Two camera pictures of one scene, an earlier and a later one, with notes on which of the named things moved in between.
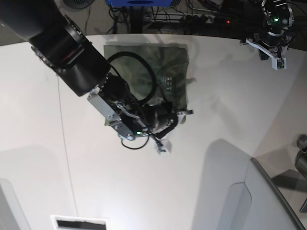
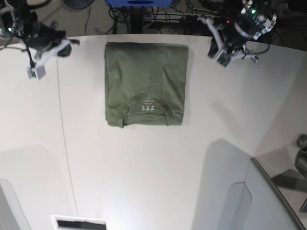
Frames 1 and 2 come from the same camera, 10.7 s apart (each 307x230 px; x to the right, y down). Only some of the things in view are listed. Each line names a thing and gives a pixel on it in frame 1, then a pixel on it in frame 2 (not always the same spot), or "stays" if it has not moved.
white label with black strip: [61, 222] stays
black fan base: [79, 4] stays
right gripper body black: [280, 40] -> [234, 35]
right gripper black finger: [262, 55] -> [214, 48]
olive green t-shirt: [157, 74] stays
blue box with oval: [140, 3] stays
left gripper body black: [159, 119] -> [40, 37]
